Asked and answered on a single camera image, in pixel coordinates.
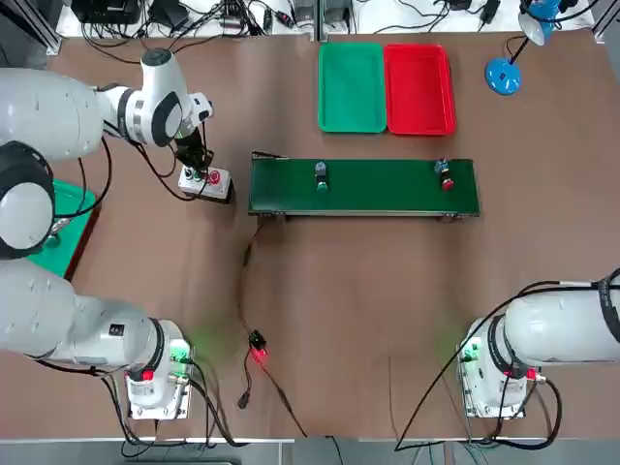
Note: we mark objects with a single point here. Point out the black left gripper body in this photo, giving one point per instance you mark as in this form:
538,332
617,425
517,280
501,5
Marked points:
186,138

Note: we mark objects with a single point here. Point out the white button control box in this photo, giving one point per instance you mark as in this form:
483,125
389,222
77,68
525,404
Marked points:
203,190

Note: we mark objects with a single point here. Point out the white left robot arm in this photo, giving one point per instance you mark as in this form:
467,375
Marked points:
43,116

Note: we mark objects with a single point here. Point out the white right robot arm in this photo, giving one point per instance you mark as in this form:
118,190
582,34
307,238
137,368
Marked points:
557,329

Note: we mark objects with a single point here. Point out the black electronics box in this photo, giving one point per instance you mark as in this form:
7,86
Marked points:
106,9

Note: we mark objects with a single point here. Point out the green conveyor belt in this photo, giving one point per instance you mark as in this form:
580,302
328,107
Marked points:
368,194

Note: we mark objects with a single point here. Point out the green plastic tray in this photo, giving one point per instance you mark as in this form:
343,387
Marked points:
351,87
72,227

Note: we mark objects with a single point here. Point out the grey finned power supply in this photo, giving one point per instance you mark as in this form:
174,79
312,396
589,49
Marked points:
306,10
337,10

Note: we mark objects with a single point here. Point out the black power adapter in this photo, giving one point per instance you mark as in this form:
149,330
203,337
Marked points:
490,12
459,4

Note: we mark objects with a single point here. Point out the blue desk lamp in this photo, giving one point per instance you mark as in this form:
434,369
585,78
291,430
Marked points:
504,77

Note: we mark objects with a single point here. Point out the aluminium frame profile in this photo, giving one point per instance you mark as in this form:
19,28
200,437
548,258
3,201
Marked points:
46,29
605,21

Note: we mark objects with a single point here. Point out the aluminium frame post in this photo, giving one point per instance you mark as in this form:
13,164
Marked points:
320,19

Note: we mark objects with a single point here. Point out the black switch module red light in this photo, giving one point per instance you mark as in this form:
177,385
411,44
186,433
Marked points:
257,340

